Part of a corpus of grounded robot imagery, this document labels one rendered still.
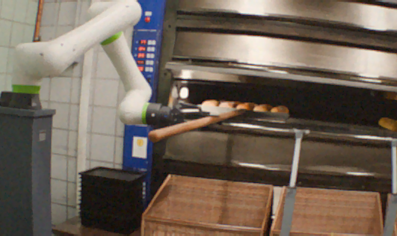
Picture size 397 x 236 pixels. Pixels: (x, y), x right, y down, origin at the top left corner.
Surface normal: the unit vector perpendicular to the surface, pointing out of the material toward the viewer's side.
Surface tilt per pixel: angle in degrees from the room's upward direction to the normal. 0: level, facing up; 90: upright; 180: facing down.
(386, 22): 69
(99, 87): 90
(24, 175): 90
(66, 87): 90
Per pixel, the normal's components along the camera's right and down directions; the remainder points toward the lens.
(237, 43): -0.18, -0.29
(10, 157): -0.15, 0.05
